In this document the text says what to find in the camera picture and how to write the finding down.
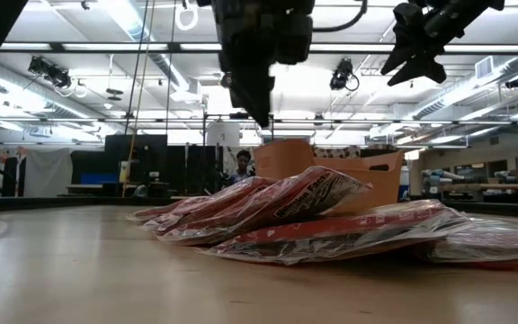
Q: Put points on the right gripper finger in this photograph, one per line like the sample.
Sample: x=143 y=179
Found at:
x=427 y=67
x=400 y=56

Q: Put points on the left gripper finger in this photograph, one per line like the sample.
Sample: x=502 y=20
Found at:
x=254 y=90

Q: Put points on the red popcorn bag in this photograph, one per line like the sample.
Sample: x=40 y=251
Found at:
x=331 y=234
x=164 y=211
x=214 y=202

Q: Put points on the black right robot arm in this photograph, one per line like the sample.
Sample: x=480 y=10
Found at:
x=461 y=11

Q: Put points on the white board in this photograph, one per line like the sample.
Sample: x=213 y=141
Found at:
x=223 y=134

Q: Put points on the orange plastic basket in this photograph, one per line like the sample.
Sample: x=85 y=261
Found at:
x=286 y=157

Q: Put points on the person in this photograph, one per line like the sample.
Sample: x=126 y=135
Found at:
x=242 y=166

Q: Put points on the black ceiling speaker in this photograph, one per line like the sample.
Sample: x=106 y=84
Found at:
x=515 y=82

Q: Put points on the black partition panel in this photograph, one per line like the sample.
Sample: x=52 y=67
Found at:
x=196 y=166

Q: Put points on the white blue container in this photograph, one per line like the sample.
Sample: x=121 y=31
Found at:
x=404 y=180

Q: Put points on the wooden background table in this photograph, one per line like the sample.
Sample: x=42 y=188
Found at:
x=511 y=185

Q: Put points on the blue box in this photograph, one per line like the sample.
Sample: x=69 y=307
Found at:
x=99 y=178

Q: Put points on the white cloth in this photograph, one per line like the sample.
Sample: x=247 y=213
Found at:
x=47 y=173

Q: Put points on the black stand frame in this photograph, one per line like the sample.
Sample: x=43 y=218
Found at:
x=234 y=116

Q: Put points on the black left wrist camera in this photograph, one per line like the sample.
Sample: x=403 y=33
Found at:
x=295 y=40

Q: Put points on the black overhead camera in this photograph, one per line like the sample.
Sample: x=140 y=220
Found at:
x=342 y=74

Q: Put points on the thin black frame rail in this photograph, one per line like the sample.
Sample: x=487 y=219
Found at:
x=331 y=121

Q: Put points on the silver ventilation duct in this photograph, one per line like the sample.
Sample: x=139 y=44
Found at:
x=128 y=22

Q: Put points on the black frame bar with lights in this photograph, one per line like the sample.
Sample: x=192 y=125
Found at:
x=106 y=47

